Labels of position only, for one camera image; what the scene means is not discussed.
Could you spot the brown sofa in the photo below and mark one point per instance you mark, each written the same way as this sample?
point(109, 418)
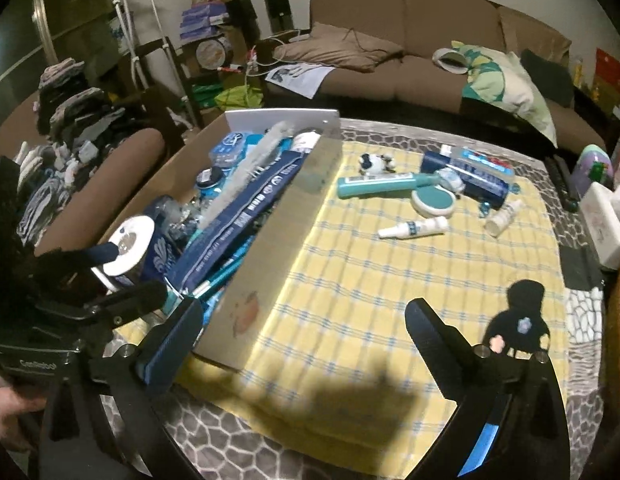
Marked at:
point(439, 15)

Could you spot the long dark blue box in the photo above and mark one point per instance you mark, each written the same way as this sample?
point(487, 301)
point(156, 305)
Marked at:
point(240, 210)

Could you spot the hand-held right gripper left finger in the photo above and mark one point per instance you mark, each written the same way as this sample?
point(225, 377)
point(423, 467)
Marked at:
point(175, 345)

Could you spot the black speaker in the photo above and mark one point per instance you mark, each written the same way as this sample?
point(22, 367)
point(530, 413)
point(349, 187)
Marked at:
point(277, 7)
point(240, 15)

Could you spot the navy pack white pattern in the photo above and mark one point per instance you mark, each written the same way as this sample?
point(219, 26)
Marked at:
point(160, 257)

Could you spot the person's left hand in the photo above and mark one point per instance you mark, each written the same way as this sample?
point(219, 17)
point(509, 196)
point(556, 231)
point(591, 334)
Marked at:
point(7, 407)

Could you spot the white tissue box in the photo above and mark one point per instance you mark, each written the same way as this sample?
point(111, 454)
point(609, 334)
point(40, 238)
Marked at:
point(605, 225)

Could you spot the pile of clothes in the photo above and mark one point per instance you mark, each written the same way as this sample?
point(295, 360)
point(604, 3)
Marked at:
point(75, 115)

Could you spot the navy blue box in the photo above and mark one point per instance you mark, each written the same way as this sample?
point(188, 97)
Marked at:
point(482, 185)

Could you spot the brown armchair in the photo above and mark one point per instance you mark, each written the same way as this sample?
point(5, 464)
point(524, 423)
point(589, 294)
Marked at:
point(110, 175)

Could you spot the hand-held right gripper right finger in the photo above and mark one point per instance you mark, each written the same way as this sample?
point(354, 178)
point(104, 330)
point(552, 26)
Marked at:
point(432, 345)

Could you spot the red box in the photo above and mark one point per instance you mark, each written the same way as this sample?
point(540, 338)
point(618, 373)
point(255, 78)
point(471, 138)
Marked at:
point(609, 70)

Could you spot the green bag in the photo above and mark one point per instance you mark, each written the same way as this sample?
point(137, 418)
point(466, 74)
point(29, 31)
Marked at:
point(236, 96)

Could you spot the stack of purple packs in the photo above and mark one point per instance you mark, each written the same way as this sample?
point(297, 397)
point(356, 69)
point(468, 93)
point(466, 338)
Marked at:
point(202, 20)

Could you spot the white spray bottle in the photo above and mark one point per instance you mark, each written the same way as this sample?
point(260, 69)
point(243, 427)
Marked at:
point(414, 227)

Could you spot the purple green toy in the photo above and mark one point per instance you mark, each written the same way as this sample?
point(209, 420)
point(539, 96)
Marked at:
point(595, 165)

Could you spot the black remote control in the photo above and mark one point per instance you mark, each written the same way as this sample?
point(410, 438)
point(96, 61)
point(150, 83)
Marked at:
point(560, 182)

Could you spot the light blue pack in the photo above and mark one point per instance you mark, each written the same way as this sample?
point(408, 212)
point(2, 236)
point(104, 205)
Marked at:
point(232, 144)

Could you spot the black hooded doll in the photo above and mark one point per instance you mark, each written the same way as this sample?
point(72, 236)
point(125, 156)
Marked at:
point(519, 317)

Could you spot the green floral pillow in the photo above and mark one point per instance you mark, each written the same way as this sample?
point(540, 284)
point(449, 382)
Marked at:
point(504, 82)

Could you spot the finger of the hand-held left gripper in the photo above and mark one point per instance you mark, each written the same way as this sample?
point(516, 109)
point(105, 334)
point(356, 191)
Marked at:
point(130, 302)
point(75, 261)

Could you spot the brown pillow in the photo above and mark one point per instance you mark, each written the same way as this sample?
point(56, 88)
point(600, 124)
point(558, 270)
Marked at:
point(340, 46)

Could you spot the white pole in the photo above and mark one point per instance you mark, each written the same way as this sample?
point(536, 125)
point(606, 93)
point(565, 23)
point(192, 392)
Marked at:
point(151, 5)

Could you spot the teal jar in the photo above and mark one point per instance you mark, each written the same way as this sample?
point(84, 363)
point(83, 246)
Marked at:
point(210, 181)

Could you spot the round teal compact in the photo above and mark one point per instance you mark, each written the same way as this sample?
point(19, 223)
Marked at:
point(432, 203)

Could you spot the printed papers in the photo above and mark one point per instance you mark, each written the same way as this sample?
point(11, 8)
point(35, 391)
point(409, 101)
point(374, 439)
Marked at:
point(300, 79)

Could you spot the yellow checkered cloth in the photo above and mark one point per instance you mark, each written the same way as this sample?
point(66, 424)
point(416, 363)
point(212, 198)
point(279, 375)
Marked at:
point(340, 285)

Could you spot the yellow bottle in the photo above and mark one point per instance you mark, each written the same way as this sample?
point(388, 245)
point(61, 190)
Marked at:
point(579, 69)

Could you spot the small white bottle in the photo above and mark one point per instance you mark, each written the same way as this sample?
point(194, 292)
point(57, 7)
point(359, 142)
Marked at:
point(503, 218)

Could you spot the dark cushion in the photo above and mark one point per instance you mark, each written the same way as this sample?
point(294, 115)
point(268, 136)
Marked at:
point(544, 76)

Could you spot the cardboard box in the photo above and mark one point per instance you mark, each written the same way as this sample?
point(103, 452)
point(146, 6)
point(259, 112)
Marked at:
point(290, 240)

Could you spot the white tape roll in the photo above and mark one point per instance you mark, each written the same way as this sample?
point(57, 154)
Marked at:
point(132, 240)

